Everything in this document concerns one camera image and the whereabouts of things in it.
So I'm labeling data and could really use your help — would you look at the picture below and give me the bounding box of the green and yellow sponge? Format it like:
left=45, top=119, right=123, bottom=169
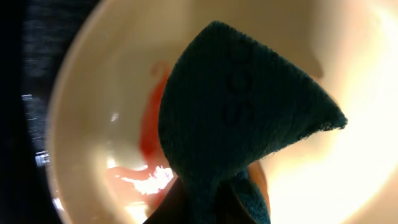
left=158, top=21, right=348, bottom=223

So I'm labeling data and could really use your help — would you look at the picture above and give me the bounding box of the yellow plate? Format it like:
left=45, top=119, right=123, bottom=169
left=46, top=0, right=397, bottom=223

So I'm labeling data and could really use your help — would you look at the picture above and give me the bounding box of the round black tray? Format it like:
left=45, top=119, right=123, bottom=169
left=1, top=0, right=98, bottom=223

